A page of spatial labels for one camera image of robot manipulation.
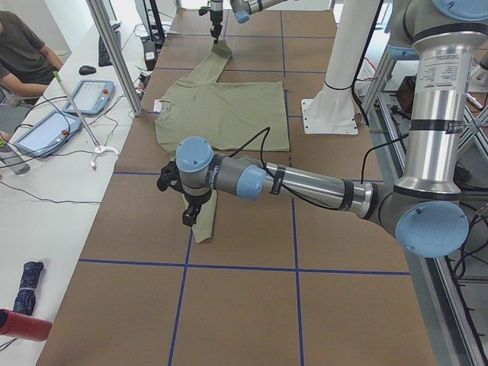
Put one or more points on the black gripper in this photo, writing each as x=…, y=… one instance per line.
x=194, y=200
x=216, y=20

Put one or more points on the green long-sleeve shirt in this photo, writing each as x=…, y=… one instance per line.
x=205, y=117

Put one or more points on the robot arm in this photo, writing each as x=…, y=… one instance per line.
x=421, y=210
x=242, y=10

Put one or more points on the black power adapter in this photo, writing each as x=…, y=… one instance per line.
x=150, y=55

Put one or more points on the white shirt price tag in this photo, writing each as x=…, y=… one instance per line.
x=159, y=106

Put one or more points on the brown paper table cover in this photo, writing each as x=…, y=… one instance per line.
x=279, y=283

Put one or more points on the black keyboard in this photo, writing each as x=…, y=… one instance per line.
x=104, y=58

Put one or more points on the black computer mouse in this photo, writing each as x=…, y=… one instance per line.
x=87, y=70

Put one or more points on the far teach pendant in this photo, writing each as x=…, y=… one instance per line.
x=92, y=96

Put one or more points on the teach pendant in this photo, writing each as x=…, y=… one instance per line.
x=48, y=135
x=92, y=96

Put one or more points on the near teach pendant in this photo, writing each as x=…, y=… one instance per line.
x=48, y=135

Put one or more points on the folded blue umbrella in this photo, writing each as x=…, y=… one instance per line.
x=25, y=300

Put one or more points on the seated person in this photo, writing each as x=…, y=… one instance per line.
x=27, y=62

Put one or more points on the red cylinder bottle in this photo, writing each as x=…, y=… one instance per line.
x=21, y=326

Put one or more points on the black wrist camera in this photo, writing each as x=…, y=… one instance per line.
x=203, y=10
x=170, y=178

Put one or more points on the aluminium frame post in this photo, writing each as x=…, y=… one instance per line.
x=103, y=25

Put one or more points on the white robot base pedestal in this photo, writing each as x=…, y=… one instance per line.
x=332, y=110

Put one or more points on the aluminium side frame rail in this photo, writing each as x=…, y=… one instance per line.
x=455, y=311

